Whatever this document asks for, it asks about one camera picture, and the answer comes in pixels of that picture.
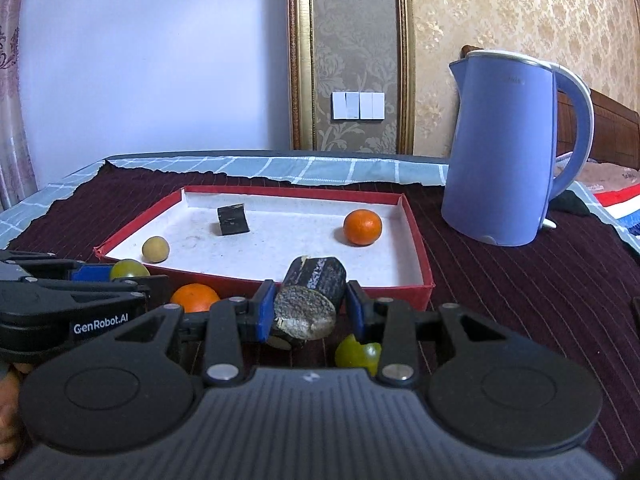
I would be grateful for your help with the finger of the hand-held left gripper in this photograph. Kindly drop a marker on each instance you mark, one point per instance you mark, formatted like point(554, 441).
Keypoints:
point(92, 274)
point(152, 292)

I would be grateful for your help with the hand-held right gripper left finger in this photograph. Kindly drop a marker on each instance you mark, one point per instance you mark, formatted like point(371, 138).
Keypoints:
point(265, 310)

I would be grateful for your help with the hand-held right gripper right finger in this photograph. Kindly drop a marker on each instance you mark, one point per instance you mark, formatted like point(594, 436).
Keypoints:
point(355, 310)

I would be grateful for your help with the small yellow-green tomato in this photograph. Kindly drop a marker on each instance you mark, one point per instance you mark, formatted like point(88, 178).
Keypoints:
point(127, 267)

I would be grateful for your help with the large dark sugarcane piece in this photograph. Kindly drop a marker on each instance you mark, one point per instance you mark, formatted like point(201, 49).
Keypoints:
point(305, 305)

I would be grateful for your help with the green tomato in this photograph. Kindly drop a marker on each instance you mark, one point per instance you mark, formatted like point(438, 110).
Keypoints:
point(352, 352)

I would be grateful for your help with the orange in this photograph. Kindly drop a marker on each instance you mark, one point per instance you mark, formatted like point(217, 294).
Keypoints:
point(195, 297)
point(362, 227)

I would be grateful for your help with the brown longan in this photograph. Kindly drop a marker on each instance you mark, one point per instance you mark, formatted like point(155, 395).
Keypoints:
point(156, 249)

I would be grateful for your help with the red cardboard box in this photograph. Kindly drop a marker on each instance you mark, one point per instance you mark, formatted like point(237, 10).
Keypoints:
point(300, 240)

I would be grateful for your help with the small dark sugarcane piece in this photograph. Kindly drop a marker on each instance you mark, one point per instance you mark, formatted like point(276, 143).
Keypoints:
point(232, 220)

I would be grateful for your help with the person's left hand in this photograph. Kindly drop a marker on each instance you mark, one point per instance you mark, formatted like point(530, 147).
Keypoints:
point(9, 410)

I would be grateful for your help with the blue checked sheet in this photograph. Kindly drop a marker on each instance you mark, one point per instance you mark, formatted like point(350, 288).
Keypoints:
point(300, 167)

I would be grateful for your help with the pink patterned curtain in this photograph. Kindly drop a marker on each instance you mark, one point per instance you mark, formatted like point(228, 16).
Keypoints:
point(15, 110)

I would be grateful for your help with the blue electric kettle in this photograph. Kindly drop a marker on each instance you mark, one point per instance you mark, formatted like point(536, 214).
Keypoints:
point(500, 160)

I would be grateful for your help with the black cloth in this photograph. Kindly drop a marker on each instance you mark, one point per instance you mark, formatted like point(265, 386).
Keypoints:
point(572, 205)

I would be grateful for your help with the striped knitted blanket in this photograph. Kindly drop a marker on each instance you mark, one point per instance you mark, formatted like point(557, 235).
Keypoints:
point(625, 210)

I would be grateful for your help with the pink bed sheet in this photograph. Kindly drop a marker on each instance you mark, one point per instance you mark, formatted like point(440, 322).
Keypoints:
point(610, 175)

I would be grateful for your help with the brown wooden headboard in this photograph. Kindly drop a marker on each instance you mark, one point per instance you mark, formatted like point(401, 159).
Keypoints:
point(615, 130)

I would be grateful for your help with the white wall light switch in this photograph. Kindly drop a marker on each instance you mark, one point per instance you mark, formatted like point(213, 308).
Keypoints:
point(359, 105)

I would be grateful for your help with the gold ornate wall frame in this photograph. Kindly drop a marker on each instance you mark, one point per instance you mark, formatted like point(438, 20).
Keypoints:
point(300, 60)

